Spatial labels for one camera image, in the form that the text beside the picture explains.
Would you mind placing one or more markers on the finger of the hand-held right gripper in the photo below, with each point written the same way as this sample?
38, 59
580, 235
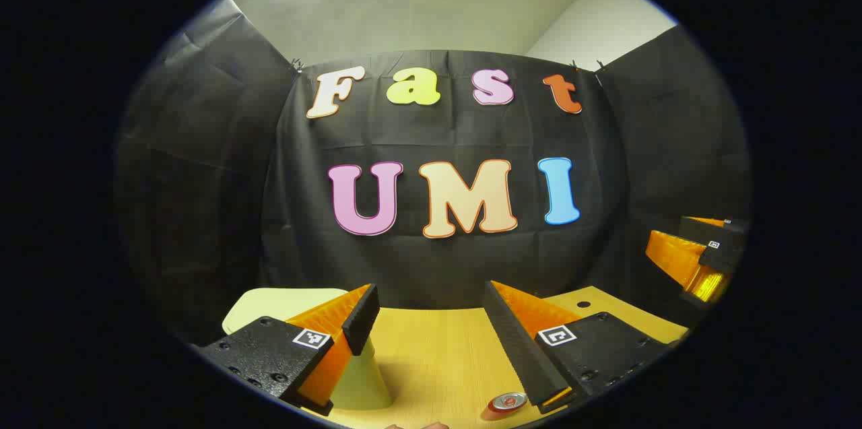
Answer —
700, 228
720, 257

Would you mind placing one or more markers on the pale green garbage bin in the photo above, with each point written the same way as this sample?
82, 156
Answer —
269, 301

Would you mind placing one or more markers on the black backdrop cloth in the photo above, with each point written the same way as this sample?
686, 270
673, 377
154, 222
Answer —
438, 139

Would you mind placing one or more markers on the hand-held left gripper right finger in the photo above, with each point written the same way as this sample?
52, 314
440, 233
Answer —
518, 348

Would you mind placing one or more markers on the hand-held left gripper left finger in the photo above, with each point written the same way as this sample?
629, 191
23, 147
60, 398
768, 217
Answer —
360, 321

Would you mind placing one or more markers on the red pop can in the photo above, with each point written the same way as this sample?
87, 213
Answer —
506, 403

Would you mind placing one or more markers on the wooden desktop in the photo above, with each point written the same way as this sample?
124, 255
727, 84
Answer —
431, 361

